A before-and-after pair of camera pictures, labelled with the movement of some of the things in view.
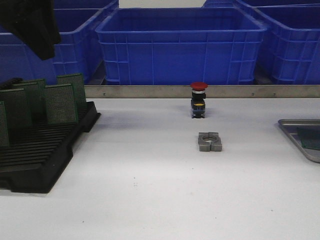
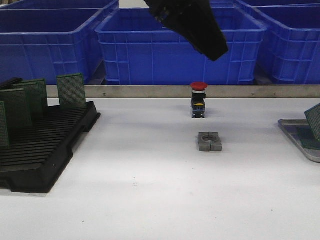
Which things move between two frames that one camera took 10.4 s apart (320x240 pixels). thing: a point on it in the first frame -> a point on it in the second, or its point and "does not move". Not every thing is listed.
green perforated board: [4, 134] does not move
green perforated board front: [310, 137] does not move
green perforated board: [62, 104] -> [312, 115]
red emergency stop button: [198, 103] does not move
